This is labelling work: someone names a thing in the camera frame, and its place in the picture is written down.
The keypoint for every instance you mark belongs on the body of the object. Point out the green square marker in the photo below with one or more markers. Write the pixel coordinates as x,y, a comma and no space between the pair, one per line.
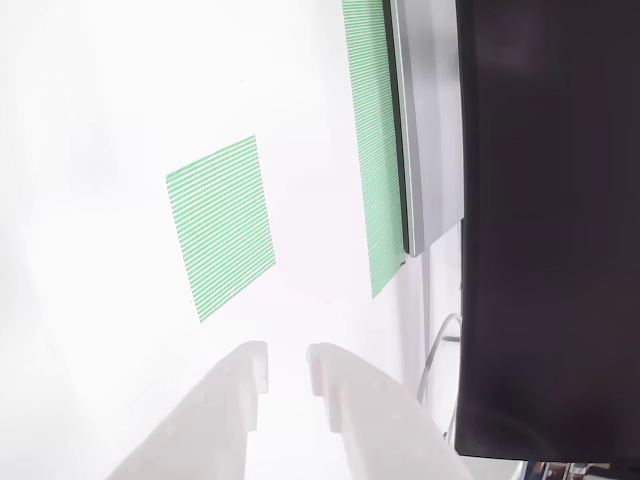
220,225

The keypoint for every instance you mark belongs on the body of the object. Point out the black monitor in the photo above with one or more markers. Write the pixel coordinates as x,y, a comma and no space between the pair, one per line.
550,225

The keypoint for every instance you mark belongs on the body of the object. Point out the green tape strip with writing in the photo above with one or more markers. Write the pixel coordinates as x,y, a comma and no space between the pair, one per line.
375,140

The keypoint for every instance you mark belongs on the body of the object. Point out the silver grey device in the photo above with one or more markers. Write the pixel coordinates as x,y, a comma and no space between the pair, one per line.
430,125

